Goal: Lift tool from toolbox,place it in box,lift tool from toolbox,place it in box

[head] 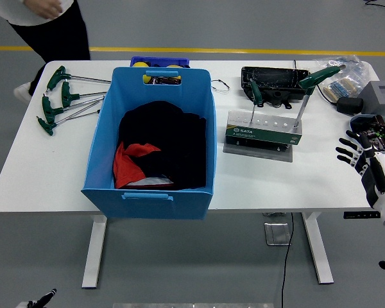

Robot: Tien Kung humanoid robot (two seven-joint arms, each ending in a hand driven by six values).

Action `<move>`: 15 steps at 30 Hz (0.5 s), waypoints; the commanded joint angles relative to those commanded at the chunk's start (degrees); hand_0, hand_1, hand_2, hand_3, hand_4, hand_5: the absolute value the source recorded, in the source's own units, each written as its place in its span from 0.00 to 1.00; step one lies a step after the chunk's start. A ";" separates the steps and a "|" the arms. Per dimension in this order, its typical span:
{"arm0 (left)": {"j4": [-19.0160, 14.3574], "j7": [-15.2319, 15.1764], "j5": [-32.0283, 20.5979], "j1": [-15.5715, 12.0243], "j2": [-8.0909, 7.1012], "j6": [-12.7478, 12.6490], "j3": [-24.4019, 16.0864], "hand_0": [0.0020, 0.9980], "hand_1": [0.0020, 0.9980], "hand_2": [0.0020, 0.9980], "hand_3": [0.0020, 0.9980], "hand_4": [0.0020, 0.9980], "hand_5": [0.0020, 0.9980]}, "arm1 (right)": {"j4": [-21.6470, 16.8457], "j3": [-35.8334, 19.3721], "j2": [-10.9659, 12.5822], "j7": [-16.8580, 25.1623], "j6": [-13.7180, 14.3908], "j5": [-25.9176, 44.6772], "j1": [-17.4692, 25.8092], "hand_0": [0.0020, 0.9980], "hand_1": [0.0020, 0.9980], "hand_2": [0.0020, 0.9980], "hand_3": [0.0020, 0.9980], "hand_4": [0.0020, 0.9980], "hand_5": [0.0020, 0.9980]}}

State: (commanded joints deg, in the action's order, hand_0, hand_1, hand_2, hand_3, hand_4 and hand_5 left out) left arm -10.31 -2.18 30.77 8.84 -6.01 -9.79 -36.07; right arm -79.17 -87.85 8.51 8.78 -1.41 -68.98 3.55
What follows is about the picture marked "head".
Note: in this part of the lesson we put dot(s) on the black white robot left hand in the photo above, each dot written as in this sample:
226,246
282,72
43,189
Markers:
45,298

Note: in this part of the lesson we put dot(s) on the person's right hand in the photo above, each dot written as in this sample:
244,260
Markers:
45,8

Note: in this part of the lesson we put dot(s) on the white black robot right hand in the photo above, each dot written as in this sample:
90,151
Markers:
383,179

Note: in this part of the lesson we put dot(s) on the metal hex key rack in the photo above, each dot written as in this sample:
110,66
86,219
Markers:
260,133

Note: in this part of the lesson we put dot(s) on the light blue storage box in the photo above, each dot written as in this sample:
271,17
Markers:
147,205

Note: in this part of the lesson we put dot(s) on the person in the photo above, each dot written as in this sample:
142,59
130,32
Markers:
61,38

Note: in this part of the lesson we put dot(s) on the black table control panel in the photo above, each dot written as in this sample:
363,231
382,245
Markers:
361,215

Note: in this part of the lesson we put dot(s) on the electronic parts pile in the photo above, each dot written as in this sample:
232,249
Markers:
380,128

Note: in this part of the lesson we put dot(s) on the grey shallow bowl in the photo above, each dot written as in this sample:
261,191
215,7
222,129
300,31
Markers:
356,122

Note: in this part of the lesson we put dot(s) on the white table leg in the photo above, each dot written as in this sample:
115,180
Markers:
94,253
319,253

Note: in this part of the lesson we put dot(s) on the black power adapter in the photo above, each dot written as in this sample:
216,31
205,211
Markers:
349,106

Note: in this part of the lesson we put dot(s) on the grey foam block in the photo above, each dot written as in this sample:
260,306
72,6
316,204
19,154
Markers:
372,96

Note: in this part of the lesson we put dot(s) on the clear plastic parts bag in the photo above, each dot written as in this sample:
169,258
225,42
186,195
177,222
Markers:
343,85

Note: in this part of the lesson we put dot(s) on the yellow ball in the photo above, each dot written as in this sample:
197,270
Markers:
140,64
173,66

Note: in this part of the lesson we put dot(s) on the metal floor plate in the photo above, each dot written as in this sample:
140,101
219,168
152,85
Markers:
277,234

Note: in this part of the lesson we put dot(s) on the dark blue plastic bin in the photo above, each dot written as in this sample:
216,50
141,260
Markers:
160,61

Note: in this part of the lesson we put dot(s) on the dark brown object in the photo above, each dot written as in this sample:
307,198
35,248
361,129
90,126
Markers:
167,81

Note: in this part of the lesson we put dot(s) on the black plastic tray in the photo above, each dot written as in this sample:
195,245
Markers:
272,80

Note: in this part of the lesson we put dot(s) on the red cloth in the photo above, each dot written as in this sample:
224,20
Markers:
125,165

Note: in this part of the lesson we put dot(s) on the black cloth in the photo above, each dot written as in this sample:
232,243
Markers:
167,128

